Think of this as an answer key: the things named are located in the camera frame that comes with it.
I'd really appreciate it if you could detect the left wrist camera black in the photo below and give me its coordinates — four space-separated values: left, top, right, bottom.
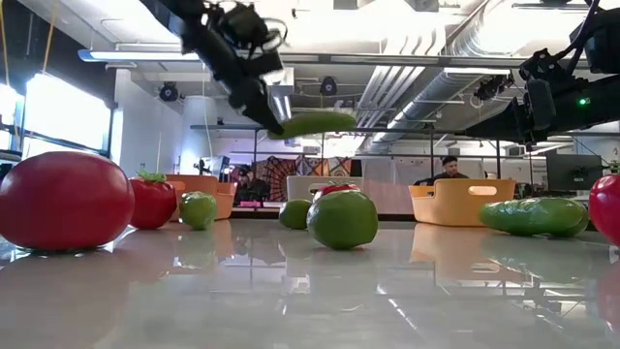
212 1 289 55

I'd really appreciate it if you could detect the white ceiling box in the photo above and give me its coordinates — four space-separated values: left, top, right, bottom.
268 66 295 98

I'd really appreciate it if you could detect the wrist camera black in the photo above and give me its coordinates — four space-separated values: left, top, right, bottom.
212 1 289 55
518 47 564 82

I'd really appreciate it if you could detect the bright window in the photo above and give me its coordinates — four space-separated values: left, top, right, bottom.
0 72 115 161

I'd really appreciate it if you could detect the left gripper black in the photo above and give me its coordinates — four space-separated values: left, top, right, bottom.
193 33 287 137

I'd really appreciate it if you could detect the yellow hanging cable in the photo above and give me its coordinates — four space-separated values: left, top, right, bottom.
41 0 60 75
0 0 10 87

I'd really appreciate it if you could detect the grey plastic basket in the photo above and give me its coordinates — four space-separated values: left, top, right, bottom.
286 174 365 218

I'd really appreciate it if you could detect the orange plastic basket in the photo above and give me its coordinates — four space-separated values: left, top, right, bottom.
164 174 238 222

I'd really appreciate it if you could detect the long ceiling light rail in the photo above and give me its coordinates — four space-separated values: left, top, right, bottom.
77 47 590 70

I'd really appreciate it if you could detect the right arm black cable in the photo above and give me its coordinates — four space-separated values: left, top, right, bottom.
561 0 605 67

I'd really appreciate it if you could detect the person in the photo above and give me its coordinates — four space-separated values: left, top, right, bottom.
413 155 470 187
235 164 272 205

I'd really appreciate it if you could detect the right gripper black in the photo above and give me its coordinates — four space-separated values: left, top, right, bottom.
465 79 606 143

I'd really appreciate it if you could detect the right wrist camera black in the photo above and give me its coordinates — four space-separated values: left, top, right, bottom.
518 47 564 82

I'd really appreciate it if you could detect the black metal rail frame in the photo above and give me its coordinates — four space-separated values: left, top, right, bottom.
189 122 620 195

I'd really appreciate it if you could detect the black hanging ceiling camera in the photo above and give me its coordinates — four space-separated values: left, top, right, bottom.
473 73 515 103

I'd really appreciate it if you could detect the yellow plastic basket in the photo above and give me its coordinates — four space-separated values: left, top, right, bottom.
408 177 517 228

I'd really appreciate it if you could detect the pink partition panel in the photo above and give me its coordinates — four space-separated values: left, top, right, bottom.
361 179 414 216

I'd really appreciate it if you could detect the red tomato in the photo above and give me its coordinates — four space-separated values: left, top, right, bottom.
0 150 136 252
588 174 620 247
313 180 362 203
127 169 178 231

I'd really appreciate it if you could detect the black table frame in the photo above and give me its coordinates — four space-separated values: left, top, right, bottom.
231 211 418 223

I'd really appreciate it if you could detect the white round column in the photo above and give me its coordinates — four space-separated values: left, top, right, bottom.
179 94 220 176

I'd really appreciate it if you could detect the colourful patterned wall tapestry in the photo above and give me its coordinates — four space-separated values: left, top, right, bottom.
254 154 354 204

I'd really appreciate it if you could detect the dark computer monitor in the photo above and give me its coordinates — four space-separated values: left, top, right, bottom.
545 153 605 192

